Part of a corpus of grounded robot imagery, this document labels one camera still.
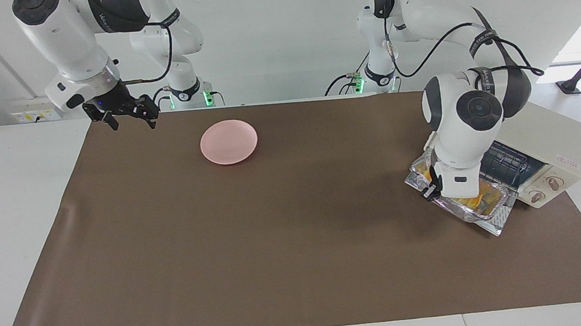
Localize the pink round plate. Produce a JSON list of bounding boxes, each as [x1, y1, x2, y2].
[[198, 117, 261, 168]]

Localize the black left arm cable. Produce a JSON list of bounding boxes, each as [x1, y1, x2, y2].
[[380, 0, 547, 89]]

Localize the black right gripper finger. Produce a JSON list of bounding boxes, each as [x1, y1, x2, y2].
[[84, 102, 120, 134], [132, 93, 160, 130]]

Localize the white wall socket box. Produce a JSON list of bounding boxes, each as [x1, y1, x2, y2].
[[9, 94, 66, 125]]

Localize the brown table mat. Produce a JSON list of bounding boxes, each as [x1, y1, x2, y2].
[[0, 78, 581, 326]]

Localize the white toaster oven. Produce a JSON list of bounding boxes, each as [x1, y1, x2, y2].
[[420, 98, 581, 219]]

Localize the chrome glass oven door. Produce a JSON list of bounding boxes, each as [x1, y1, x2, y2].
[[404, 163, 521, 244]]

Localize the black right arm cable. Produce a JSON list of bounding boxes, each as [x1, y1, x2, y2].
[[116, 21, 177, 86]]

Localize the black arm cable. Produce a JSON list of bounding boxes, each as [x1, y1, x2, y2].
[[116, 21, 177, 86], [380, 0, 547, 89]]

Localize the aluminium foil tray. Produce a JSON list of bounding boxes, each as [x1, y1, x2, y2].
[[406, 145, 512, 227]]

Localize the black arm base cables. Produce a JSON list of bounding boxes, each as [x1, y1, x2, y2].
[[320, 50, 375, 98], [152, 86, 174, 113]]

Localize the orange striped bread roll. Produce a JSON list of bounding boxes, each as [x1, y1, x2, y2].
[[418, 160, 499, 214]]

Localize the oven wire rack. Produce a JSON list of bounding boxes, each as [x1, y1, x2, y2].
[[478, 138, 548, 193]]

